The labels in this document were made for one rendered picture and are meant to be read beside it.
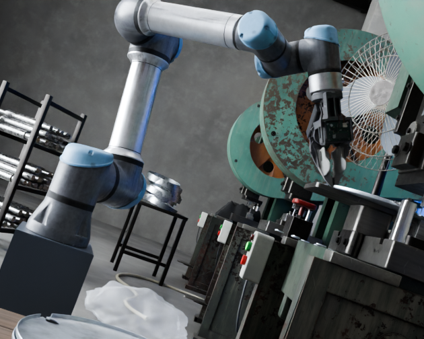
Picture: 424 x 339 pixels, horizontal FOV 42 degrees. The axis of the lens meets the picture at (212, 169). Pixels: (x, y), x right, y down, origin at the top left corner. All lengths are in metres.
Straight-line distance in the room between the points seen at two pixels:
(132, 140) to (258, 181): 3.02
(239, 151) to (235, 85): 3.81
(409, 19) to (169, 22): 0.55
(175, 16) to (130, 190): 0.45
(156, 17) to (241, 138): 3.11
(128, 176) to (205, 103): 6.67
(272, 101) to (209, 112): 5.35
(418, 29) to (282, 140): 1.72
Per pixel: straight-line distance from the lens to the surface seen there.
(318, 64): 1.27
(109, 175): 1.34
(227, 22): 1.24
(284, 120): 2.69
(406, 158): 1.36
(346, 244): 1.31
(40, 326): 0.87
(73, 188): 1.29
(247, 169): 4.37
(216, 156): 7.94
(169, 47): 1.50
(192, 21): 1.28
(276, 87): 2.72
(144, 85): 1.46
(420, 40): 1.03
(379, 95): 2.22
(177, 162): 7.92
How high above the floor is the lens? 0.63
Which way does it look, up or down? 5 degrees up
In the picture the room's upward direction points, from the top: 20 degrees clockwise
